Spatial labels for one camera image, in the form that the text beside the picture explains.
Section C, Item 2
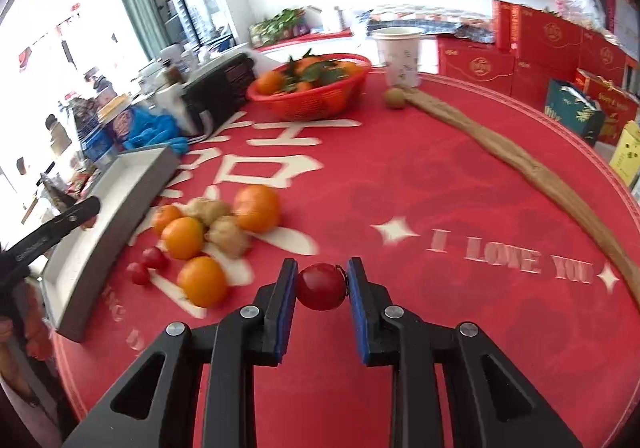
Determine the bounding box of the far right mandarin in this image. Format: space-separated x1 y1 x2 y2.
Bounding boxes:
233 185 281 234

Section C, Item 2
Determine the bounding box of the red tablecloth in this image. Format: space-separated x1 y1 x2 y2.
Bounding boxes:
53 71 639 447

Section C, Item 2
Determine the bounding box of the yellow box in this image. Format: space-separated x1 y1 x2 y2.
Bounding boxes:
610 120 640 188

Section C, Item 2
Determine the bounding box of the red cherry tomato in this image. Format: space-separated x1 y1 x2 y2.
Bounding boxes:
295 263 347 312

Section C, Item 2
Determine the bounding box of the brown kiwi near cup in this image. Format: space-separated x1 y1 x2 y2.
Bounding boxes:
383 87 406 110

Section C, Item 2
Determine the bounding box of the tan walnut left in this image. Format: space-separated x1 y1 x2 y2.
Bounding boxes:
181 197 232 227

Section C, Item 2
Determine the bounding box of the left mandarin with stem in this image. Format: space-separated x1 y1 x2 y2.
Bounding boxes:
151 204 182 237

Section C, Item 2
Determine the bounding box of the potted green plant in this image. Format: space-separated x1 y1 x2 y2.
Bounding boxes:
250 8 310 48

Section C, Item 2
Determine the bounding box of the white floral paper cup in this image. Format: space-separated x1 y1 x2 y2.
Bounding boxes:
371 26 424 88

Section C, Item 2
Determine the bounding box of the red gift box stack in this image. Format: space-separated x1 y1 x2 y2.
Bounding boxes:
437 0 629 110

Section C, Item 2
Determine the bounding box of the long wooden back scratcher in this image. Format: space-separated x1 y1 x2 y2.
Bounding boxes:
402 87 639 304

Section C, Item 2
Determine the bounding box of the red plastic fruit basket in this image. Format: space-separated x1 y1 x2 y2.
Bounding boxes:
246 50 372 122

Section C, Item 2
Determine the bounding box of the red gift bag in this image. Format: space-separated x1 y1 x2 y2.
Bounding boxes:
576 69 639 146

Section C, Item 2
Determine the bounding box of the blue cloth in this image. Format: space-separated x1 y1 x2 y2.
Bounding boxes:
122 106 190 156

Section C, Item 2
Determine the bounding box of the grey white tray box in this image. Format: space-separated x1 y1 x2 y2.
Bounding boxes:
41 146 179 343

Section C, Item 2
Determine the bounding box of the black radio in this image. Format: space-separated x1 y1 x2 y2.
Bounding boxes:
181 52 256 137

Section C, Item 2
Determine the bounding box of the tan walnut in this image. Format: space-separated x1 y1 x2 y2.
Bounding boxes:
181 197 232 227
205 215 250 258

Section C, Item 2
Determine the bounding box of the orange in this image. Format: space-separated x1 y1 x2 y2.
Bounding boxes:
162 217 205 260
177 256 229 308

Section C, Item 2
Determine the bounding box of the tan walnut right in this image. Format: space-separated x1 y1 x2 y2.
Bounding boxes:
205 215 250 258

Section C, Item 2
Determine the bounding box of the green gift bag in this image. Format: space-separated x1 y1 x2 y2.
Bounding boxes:
544 78 605 148

